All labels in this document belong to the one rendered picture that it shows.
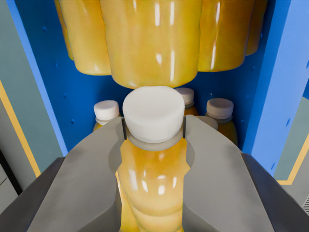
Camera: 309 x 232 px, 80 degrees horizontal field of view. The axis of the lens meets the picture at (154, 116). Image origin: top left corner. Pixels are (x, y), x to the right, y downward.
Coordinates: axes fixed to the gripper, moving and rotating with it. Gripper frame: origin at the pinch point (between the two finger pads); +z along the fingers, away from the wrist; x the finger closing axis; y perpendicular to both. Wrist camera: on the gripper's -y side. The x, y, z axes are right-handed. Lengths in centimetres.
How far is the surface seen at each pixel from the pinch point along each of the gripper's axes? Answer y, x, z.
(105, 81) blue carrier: 4.2, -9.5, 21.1
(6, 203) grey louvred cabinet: 141, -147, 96
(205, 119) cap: 6.3, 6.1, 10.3
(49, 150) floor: 99, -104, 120
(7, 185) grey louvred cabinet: 128, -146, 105
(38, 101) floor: 51, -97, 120
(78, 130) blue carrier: 9.8, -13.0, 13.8
